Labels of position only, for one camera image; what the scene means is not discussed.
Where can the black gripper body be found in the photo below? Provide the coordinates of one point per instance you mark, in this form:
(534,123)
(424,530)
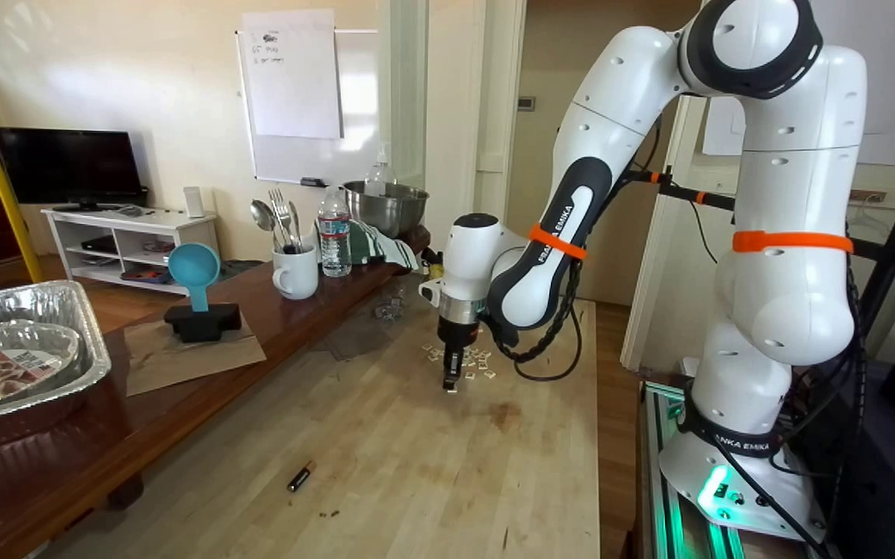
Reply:
(458,337)

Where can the cream letter tile Y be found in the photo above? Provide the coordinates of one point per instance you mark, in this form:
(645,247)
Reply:
(448,389)

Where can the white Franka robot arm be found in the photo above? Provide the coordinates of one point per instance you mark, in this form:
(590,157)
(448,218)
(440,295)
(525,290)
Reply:
(790,157)

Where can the white cloth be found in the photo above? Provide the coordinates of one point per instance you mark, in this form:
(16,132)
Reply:
(391,249)

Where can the metal mixing bowl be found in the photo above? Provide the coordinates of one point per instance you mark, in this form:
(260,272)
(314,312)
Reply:
(397,208)

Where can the clear water bottle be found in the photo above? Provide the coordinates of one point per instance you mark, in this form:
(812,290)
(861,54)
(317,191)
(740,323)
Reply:
(335,243)

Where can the white ceramic mug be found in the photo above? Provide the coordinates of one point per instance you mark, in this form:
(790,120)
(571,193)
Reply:
(297,273)

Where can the metal utensil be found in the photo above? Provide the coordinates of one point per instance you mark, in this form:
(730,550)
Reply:
(291,218)

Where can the white panel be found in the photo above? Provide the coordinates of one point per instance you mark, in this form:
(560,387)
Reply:
(668,299)

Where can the black whiteboard eraser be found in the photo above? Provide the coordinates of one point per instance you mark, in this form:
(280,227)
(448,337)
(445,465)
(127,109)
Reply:
(311,180)

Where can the metal spoon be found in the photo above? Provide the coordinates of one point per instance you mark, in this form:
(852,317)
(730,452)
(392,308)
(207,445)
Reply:
(262,214)

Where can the black block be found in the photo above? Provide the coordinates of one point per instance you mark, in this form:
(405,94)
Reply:
(202,323)

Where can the small orange tie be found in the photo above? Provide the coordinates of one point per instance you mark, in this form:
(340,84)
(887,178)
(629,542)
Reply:
(698,195)
(660,178)

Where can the brown cardboard sheet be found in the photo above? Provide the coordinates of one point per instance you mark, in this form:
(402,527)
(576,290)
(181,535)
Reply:
(187,361)

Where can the black horizontal stand bar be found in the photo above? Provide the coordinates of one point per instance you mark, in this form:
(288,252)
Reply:
(677,187)

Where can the small white box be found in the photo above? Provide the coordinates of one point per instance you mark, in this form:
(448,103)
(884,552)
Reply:
(195,200)

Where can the white paper sheet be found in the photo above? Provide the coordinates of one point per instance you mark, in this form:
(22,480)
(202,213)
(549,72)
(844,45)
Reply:
(294,80)

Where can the white low shelf unit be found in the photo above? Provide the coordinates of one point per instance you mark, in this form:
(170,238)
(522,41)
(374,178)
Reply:
(156,222)

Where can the aluminium foil tray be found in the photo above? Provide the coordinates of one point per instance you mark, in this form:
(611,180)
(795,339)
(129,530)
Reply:
(55,299)

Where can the black flat screen monitor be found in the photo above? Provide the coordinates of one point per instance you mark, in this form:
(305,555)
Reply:
(70,165)

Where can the dark brown wooden table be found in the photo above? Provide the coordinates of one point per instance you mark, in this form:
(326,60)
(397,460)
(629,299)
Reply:
(34,484)

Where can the dark equipment cabinet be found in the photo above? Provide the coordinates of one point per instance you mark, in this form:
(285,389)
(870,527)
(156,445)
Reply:
(884,499)

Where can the clear plastic wrapper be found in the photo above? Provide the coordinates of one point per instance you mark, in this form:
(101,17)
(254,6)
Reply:
(0,367)

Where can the yellow stick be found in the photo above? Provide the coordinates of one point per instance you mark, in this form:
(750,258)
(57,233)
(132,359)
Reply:
(14,218)

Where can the aluminium extrusion frame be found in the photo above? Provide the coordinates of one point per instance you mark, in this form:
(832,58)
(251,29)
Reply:
(660,465)

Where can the wall thermostat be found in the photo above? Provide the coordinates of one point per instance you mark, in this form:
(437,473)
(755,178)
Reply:
(526,103)

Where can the wall whiteboard with tray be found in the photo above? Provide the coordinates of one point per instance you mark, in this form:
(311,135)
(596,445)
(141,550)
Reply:
(360,103)

